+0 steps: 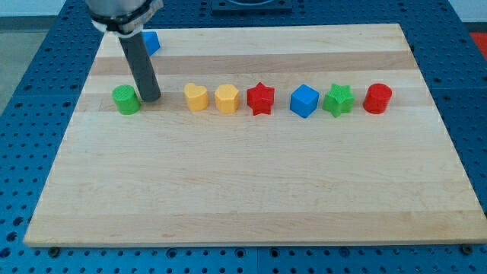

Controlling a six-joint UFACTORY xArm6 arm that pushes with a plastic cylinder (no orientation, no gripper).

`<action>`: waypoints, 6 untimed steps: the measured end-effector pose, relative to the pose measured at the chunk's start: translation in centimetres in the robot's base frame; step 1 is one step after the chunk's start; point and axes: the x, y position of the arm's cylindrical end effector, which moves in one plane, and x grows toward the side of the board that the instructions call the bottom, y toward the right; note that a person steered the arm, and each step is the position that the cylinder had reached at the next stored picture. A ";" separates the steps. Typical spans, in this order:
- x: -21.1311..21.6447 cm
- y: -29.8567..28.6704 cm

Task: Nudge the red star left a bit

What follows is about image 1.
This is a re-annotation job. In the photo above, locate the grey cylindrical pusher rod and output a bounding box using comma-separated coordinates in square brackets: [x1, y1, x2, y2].
[119, 33, 161, 102]

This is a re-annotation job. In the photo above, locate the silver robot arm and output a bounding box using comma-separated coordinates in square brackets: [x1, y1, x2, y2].
[85, 0, 164, 102]

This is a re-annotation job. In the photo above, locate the red star block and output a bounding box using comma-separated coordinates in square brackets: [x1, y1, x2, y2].
[247, 82, 275, 116]

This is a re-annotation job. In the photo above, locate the green star block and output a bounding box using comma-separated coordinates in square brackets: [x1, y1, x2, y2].
[322, 84, 355, 117]

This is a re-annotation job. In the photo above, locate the blue pentagon block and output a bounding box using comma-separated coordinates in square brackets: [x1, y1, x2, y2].
[142, 31, 161, 56]

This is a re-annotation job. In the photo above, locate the green cylinder block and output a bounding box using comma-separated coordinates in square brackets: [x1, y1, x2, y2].
[112, 84, 141, 115]

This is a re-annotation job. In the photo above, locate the yellow heart block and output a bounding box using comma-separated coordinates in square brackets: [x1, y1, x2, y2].
[183, 83, 209, 112]

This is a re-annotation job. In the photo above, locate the yellow hexagon block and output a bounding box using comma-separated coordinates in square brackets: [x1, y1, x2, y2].
[215, 84, 240, 114]

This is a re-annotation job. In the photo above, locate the blue cube block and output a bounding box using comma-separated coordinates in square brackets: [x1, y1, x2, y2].
[290, 84, 320, 118]

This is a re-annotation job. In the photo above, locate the wooden board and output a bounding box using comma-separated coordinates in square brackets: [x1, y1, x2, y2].
[24, 24, 486, 247]

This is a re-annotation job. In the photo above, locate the red cylinder block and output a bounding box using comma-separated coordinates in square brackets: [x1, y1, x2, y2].
[362, 83, 393, 114]

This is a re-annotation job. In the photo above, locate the dark blue base plate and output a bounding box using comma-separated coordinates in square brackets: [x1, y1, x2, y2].
[210, 0, 293, 14]

